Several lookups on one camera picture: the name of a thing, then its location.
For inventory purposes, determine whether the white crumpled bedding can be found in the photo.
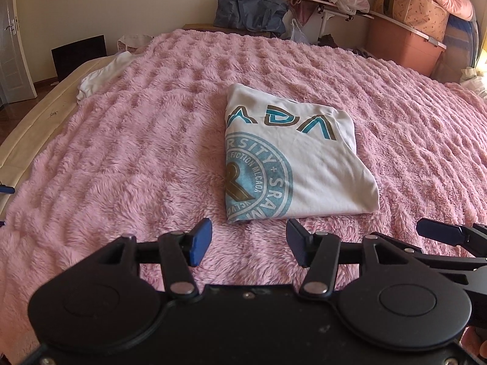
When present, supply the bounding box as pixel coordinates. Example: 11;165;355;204
460;66;487;99

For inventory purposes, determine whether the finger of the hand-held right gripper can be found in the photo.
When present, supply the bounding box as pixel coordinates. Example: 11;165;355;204
371;231;487;270
416;218;487;255

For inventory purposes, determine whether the blue striped storage bag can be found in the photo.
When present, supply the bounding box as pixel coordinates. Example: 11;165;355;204
434;13;480;82

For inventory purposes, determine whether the salmon storage box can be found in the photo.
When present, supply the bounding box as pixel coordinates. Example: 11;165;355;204
365;11;447;78

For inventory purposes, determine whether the white printed t-shirt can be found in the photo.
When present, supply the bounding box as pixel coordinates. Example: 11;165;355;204
224;83;381;224

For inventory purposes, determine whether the dark clothes pile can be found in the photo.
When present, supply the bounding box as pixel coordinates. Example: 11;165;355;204
317;33;341;48

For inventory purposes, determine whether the white door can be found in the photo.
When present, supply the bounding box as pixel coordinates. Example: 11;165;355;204
0;0;37;103

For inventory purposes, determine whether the person's right hand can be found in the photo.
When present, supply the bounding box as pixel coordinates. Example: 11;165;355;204
466;329;487;355

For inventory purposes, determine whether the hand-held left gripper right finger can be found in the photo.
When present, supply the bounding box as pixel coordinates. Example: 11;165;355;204
287;218;419;299

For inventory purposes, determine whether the pink fluffy blanket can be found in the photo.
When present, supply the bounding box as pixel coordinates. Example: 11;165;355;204
0;28;487;365

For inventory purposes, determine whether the white paper bag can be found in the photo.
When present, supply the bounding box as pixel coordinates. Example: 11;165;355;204
117;34;153;53

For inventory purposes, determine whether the patterned beige storage bag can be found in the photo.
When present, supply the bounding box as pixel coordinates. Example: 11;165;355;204
373;0;451;40

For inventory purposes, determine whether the pink clothes pile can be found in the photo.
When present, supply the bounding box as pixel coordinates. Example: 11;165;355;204
287;0;331;25

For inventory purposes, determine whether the white plastic bag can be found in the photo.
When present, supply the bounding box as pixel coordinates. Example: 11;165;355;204
291;18;310;43

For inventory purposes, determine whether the beige mattress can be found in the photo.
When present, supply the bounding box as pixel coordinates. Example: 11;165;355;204
0;57;118;176

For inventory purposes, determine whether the black wall panel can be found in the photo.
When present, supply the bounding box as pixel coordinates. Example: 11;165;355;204
51;35;106;78

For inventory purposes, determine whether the white crumpled shirt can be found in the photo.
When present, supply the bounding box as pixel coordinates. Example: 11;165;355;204
77;51;138;103

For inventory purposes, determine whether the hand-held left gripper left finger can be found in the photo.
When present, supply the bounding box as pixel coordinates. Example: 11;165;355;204
89;218;213;300

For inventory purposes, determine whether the white folding table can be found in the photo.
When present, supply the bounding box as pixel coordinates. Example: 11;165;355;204
304;0;375;44

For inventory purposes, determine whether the dark blue duffel bag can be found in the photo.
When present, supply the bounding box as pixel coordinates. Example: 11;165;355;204
213;0;290;39

